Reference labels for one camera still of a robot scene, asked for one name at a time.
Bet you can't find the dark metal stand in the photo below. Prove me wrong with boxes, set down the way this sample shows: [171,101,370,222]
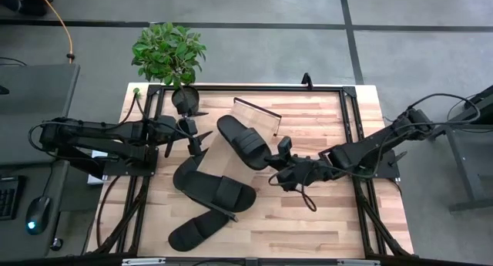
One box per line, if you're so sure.
[433,83,493,214]

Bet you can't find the wooden shelf black metal frame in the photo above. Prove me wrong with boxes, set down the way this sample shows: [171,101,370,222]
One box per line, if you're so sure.
[179,97,283,223]

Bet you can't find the silver metal bracket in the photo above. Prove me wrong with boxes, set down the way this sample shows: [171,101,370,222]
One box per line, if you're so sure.
[121,257,166,266]
[337,259,382,266]

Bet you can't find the person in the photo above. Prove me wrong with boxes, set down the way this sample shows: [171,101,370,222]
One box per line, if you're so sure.
[0,0,55,17]

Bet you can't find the grey desk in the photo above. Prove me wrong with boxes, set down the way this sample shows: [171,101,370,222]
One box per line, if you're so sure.
[0,63,103,261]

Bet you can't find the green potted plant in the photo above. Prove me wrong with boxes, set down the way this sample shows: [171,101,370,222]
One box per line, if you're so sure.
[130,22,207,117]

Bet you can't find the white box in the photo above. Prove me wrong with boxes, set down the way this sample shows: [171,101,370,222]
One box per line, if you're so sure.
[87,149,109,186]

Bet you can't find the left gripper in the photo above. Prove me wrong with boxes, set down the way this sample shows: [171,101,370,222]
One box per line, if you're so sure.
[153,109,214,157]

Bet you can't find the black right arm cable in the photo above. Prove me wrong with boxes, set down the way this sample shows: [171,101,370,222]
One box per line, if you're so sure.
[268,93,481,213]

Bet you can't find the black clamp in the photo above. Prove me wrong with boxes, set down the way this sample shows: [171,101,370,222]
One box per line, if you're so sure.
[300,72,314,91]

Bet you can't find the black rubber slide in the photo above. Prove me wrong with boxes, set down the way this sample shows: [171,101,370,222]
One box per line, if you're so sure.
[172,154,205,192]
[168,208,232,253]
[216,114,273,171]
[180,169,258,214]

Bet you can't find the black computer mouse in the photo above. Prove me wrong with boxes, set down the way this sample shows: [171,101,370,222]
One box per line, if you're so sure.
[25,195,52,236]

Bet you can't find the black keyboard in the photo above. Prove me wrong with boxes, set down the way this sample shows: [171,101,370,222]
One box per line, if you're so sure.
[0,175,27,221]

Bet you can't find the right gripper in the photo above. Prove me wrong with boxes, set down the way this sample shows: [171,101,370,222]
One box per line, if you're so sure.
[274,135,334,193]

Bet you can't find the yellow cable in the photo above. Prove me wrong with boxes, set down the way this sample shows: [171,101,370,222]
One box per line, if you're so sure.
[35,0,75,65]

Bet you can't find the black aluminium table frame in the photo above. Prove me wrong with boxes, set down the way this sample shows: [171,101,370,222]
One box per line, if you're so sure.
[86,83,415,258]

